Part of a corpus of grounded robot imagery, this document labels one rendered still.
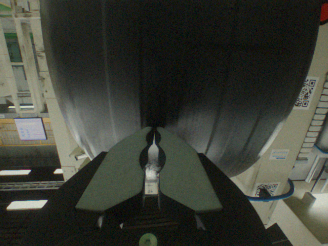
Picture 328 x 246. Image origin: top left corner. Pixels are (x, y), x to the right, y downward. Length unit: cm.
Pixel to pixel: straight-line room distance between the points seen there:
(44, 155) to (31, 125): 861
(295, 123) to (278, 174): 15
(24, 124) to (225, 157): 442
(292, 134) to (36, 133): 440
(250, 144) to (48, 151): 1256
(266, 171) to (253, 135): 33
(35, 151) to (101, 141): 1290
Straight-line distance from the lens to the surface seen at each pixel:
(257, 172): 50
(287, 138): 48
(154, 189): 81
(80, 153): 94
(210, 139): 16
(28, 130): 451
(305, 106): 48
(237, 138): 17
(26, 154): 1353
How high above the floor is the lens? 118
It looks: 21 degrees up
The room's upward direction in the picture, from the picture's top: 178 degrees counter-clockwise
